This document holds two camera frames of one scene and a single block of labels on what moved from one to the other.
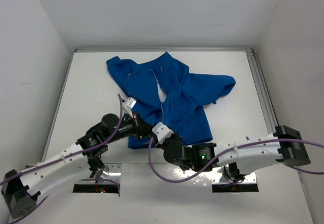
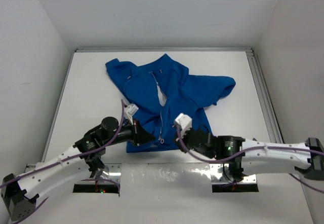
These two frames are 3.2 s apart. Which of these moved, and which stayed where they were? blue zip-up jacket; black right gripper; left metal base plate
Moved: black right gripper
Stayed: blue zip-up jacket; left metal base plate
